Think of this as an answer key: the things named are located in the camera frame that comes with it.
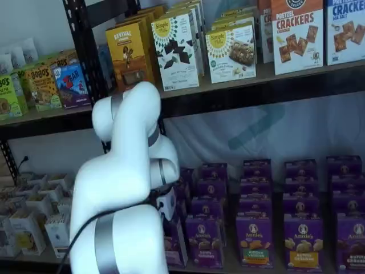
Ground pretzel crackers cheddar box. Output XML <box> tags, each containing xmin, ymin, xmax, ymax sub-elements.
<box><xmin>270</xmin><ymin>0</ymin><xmax>325</xmax><ymax>76</ymax></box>
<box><xmin>258</xmin><ymin>0</ymin><xmax>274</xmax><ymax>64</ymax></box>

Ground purple Annie's box green patch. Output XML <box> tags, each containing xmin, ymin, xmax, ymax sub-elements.
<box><xmin>242</xmin><ymin>159</ymin><xmax>271</xmax><ymax>180</ymax></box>
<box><xmin>238</xmin><ymin>196</ymin><xmax>273</xmax><ymax>219</ymax></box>
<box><xmin>240</xmin><ymin>176</ymin><xmax>272</xmax><ymax>200</ymax></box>
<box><xmin>236</xmin><ymin>215</ymin><xmax>274</xmax><ymax>268</ymax></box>

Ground white pouch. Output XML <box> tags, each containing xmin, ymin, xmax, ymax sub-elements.
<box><xmin>10</xmin><ymin>46</ymin><xmax>26</xmax><ymax>69</ymax></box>
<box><xmin>22</xmin><ymin>38</ymin><xmax>39</xmax><ymax>63</ymax></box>
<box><xmin>0</xmin><ymin>54</ymin><xmax>14</xmax><ymax>75</ymax></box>

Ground purple Annie's box yellow patch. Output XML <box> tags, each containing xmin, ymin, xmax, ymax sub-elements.
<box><xmin>282</xmin><ymin>195</ymin><xmax>322</xmax><ymax>219</ymax></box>
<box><xmin>283</xmin><ymin>178</ymin><xmax>319</xmax><ymax>199</ymax></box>
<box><xmin>283</xmin><ymin>215</ymin><xmax>325</xmax><ymax>269</ymax></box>
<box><xmin>284</xmin><ymin>159</ymin><xmax>318</xmax><ymax>180</ymax></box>

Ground black wall plug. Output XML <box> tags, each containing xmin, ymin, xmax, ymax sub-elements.
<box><xmin>18</xmin><ymin>155</ymin><xmax>31</xmax><ymax>172</ymax></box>

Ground white Simple Mills thins box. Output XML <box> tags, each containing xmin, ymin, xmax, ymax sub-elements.
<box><xmin>164</xmin><ymin>5</ymin><xmax>204</xmax><ymax>78</ymax></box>
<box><xmin>151</xmin><ymin>13</ymin><xmax>200</xmax><ymax>92</ymax></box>

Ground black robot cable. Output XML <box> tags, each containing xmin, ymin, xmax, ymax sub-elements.
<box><xmin>56</xmin><ymin>199</ymin><xmax>166</xmax><ymax>274</ymax></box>

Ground yellow Bobo's box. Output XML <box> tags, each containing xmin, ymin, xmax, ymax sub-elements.
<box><xmin>45</xmin><ymin>50</ymin><xmax>80</xmax><ymax>69</ymax></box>
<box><xmin>25</xmin><ymin>65</ymin><xmax>63</xmax><ymax>112</ymax></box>

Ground purple Annie's box pink patch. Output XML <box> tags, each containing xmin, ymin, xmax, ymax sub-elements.
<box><xmin>179</xmin><ymin>167</ymin><xmax>197</xmax><ymax>181</ymax></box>
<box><xmin>164</xmin><ymin>215</ymin><xmax>189</xmax><ymax>268</ymax></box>
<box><xmin>174</xmin><ymin>194</ymin><xmax>192</xmax><ymax>229</ymax></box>
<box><xmin>175</xmin><ymin>178</ymin><xmax>194</xmax><ymax>198</ymax></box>

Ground orange Revival box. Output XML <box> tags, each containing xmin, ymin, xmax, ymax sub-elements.
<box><xmin>121</xmin><ymin>11</ymin><xmax>163</xmax><ymax>86</ymax></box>
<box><xmin>104</xmin><ymin>21</ymin><xmax>156</xmax><ymax>92</ymax></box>

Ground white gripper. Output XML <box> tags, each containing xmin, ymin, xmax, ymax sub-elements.
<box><xmin>156</xmin><ymin>187</ymin><xmax>176</xmax><ymax>222</ymax></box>

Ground yellow Simple Mills cookie box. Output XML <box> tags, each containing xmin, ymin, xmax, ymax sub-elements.
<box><xmin>210</xmin><ymin>13</ymin><xmax>256</xmax><ymax>29</ymax></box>
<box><xmin>205</xmin><ymin>20</ymin><xmax>257</xmax><ymax>84</ymax></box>

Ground purple Annie's box brown cookies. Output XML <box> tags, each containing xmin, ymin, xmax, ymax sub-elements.
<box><xmin>326</xmin><ymin>155</ymin><xmax>363</xmax><ymax>178</ymax></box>
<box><xmin>332</xmin><ymin>194</ymin><xmax>365</xmax><ymax>216</ymax></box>
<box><xmin>330</xmin><ymin>174</ymin><xmax>365</xmax><ymax>198</ymax></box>
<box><xmin>336</xmin><ymin>212</ymin><xmax>365</xmax><ymax>272</ymax></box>

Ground white box black print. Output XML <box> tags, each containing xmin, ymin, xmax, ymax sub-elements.
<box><xmin>25</xmin><ymin>193</ymin><xmax>55</xmax><ymax>219</ymax></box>
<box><xmin>56</xmin><ymin>196</ymin><xmax>72</xmax><ymax>220</ymax></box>
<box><xmin>0</xmin><ymin>215</ymin><xmax>21</xmax><ymax>257</ymax></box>
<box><xmin>27</xmin><ymin>172</ymin><xmax>48</xmax><ymax>186</ymax></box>
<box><xmin>47</xmin><ymin>184</ymin><xmax>69</xmax><ymax>200</ymax></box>
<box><xmin>48</xmin><ymin>172</ymin><xmax>69</xmax><ymax>186</ymax></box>
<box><xmin>44</xmin><ymin>215</ymin><xmax>71</xmax><ymax>252</ymax></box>
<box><xmin>10</xmin><ymin>211</ymin><xmax>46</xmax><ymax>256</ymax></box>
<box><xmin>15</xmin><ymin>184</ymin><xmax>39</xmax><ymax>198</ymax></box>

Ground blue ZBar box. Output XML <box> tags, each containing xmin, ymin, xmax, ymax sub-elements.
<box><xmin>52</xmin><ymin>63</ymin><xmax>92</xmax><ymax>110</ymax></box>

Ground purple Annie's box violet patch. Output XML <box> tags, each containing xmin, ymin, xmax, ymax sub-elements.
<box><xmin>185</xmin><ymin>215</ymin><xmax>226</xmax><ymax>269</ymax></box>
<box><xmin>190</xmin><ymin>196</ymin><xmax>226</xmax><ymax>220</ymax></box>
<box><xmin>195</xmin><ymin>178</ymin><xmax>228</xmax><ymax>200</ymax></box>
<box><xmin>198</xmin><ymin>163</ymin><xmax>228</xmax><ymax>182</ymax></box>

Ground black metal shelving rack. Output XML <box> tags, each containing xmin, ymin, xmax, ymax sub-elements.
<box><xmin>0</xmin><ymin>0</ymin><xmax>109</xmax><ymax>200</ymax></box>
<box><xmin>62</xmin><ymin>0</ymin><xmax>365</xmax><ymax>274</ymax></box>

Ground blue sea salt crackers box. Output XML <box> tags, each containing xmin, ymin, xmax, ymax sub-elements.
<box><xmin>326</xmin><ymin>0</ymin><xmax>365</xmax><ymax>66</ymax></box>

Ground green Bobo's box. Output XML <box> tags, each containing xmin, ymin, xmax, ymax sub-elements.
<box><xmin>0</xmin><ymin>74</ymin><xmax>29</xmax><ymax>121</ymax></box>

